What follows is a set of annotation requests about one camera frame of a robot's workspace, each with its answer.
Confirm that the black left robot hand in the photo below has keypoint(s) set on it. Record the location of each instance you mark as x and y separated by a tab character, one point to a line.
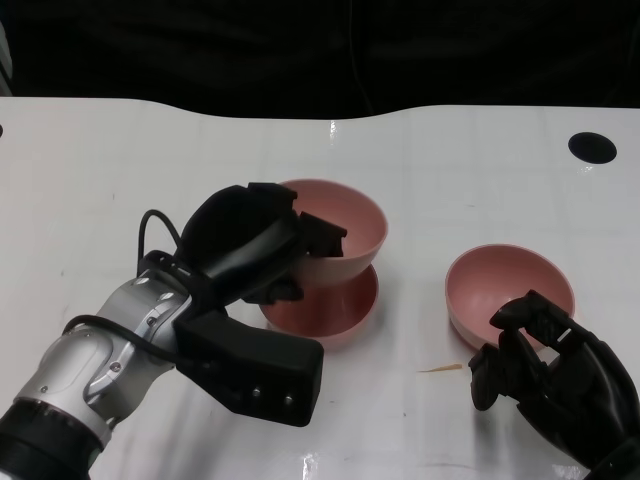
230	240

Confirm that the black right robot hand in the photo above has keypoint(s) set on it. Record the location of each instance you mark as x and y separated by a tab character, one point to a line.
585	395

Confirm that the pink plastic bowl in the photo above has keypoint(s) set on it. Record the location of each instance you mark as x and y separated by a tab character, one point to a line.
340	320
355	215
480	290

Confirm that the small wooden toothpick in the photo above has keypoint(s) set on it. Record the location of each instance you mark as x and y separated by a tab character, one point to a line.
442	369

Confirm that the black backdrop curtain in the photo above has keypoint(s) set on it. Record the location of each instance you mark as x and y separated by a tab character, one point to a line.
200	50

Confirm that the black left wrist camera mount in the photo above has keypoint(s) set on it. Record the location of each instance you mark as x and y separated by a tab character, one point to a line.
260	370

